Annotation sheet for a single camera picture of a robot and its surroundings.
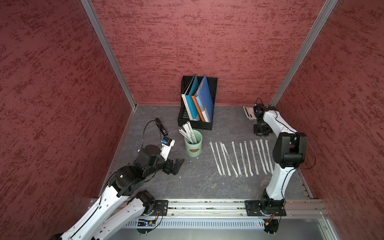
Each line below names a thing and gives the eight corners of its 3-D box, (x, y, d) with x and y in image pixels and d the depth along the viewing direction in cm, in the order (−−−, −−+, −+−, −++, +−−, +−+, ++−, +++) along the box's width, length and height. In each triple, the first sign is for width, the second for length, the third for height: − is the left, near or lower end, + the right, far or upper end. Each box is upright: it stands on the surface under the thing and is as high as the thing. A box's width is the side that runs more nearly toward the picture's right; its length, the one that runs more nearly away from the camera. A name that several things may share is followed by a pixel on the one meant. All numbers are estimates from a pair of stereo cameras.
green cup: (185, 157, 94) (184, 145, 82) (186, 142, 101) (185, 129, 90) (201, 157, 94) (202, 145, 83) (201, 142, 101) (202, 129, 90)
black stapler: (164, 136, 104) (163, 133, 101) (156, 122, 112) (155, 118, 109) (167, 135, 105) (166, 131, 101) (159, 121, 113) (158, 117, 110)
